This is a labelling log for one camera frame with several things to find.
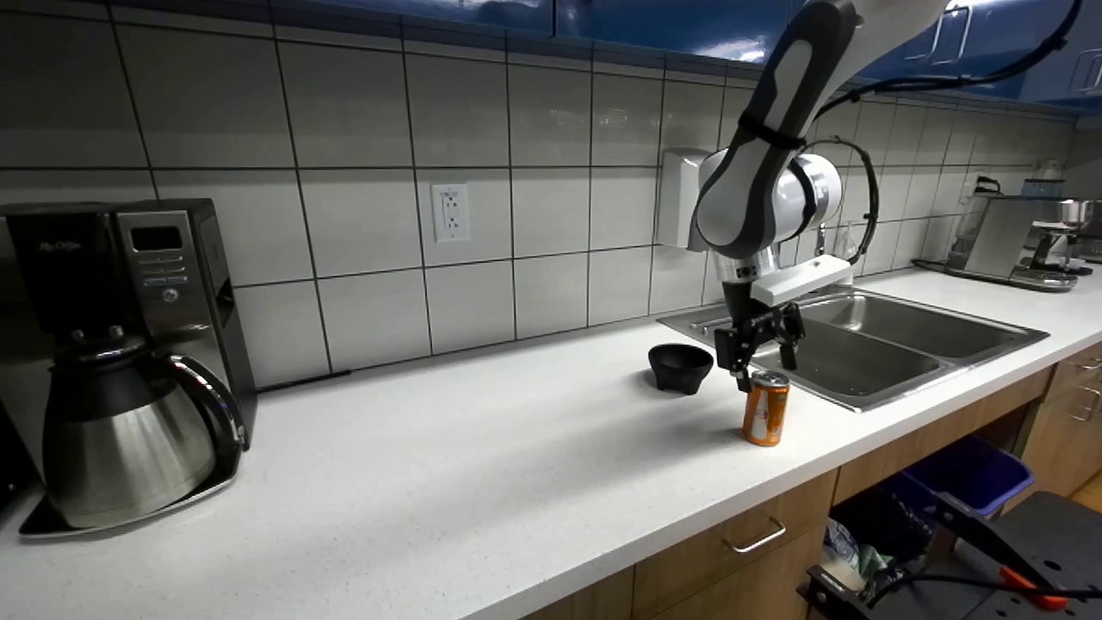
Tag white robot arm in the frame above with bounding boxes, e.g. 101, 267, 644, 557
692, 0, 947, 389

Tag blue upper cabinets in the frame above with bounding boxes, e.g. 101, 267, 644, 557
114, 0, 1102, 112

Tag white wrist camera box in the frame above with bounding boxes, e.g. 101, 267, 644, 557
751, 256, 854, 306

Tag blue bin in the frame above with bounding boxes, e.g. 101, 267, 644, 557
900, 436, 1033, 519

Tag stainless steel double sink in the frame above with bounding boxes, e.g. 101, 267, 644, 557
751, 291, 1044, 410

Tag black bowl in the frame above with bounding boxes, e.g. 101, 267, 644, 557
648, 345, 713, 395

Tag orange soda can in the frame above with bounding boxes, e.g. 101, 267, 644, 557
744, 372, 789, 447

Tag white wall soap dispenser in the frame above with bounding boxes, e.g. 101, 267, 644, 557
654, 153, 705, 253

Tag black coffee maker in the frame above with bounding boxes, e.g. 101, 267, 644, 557
0, 199, 255, 463

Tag wooden lower cabinets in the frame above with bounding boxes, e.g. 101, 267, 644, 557
527, 370, 1056, 620

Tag white wall outlet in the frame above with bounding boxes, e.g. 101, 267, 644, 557
433, 184, 473, 246

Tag steel coffee carafe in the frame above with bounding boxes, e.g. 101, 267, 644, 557
4, 340, 255, 539

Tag silver espresso machine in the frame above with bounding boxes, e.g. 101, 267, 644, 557
921, 177, 1091, 293

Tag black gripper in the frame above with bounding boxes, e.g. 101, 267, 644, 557
713, 259, 807, 392

